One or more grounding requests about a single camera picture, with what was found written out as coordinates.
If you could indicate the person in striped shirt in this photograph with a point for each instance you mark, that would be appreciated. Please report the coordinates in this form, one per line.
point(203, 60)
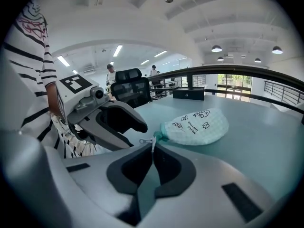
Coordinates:
point(26, 63)

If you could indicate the black curved railing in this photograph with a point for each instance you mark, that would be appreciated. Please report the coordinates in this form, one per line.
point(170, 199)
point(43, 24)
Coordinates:
point(237, 69)

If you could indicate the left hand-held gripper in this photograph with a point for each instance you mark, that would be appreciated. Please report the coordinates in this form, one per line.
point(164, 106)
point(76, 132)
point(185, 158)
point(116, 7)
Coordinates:
point(78, 96)

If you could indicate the white pouch with green zipper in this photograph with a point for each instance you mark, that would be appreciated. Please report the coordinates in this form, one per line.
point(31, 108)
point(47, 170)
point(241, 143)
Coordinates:
point(202, 128)

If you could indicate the glass entrance doors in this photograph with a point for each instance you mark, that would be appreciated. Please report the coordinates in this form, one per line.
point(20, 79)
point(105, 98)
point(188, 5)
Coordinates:
point(234, 87)

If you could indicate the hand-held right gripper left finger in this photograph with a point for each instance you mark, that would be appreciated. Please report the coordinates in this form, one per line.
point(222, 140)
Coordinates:
point(95, 174)

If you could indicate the black pendant lamp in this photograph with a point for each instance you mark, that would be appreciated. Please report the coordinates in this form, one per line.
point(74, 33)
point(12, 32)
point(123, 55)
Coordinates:
point(277, 50)
point(257, 60)
point(220, 59)
point(216, 48)

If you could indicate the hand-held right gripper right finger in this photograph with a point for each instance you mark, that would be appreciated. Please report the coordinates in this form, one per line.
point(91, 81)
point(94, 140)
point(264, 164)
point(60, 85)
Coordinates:
point(213, 186)

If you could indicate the black box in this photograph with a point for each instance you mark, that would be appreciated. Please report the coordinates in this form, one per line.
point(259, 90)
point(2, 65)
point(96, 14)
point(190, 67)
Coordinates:
point(188, 94)

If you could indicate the person's left forearm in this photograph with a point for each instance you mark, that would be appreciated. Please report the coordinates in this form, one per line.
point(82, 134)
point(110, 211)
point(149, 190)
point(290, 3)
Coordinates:
point(52, 98)

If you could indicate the black mesh office chair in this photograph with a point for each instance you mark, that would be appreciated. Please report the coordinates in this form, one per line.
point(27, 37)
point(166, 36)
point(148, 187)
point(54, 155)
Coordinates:
point(131, 91)

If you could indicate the group of ceiling strip lights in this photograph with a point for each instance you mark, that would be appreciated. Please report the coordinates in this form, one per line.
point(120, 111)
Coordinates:
point(117, 50)

